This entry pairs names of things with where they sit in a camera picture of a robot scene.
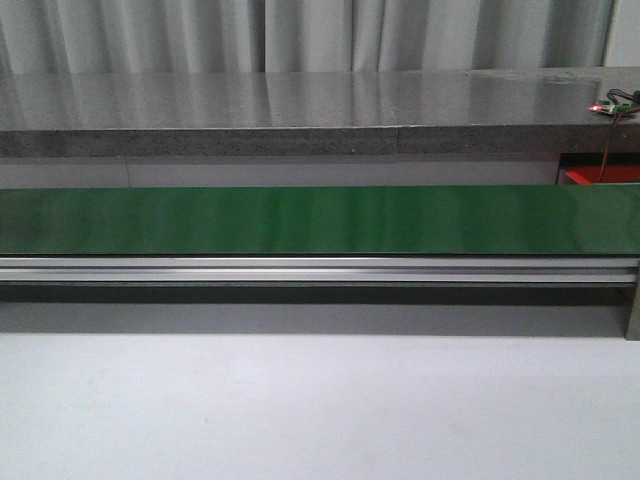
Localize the green conveyor belt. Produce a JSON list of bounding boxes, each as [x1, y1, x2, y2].
[[1, 184, 639, 256]]

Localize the grey stone-top counter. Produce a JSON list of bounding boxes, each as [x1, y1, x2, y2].
[[1, 67, 639, 158]]

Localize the red bin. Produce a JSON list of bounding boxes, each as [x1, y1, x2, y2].
[[560, 165, 640, 185]]

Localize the small circuit board red LED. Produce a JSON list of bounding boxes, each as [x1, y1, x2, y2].
[[588, 99, 633, 117]]

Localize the grey pleated curtain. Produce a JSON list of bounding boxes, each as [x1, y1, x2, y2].
[[1, 1, 614, 74]]

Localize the aluminium conveyor frame rail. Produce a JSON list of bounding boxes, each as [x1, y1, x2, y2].
[[1, 256, 639, 285]]

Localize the grey conveyor support post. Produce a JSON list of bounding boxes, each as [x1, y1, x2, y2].
[[622, 275, 640, 341]]

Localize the red and black wires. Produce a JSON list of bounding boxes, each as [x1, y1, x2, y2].
[[597, 88, 640, 185]]

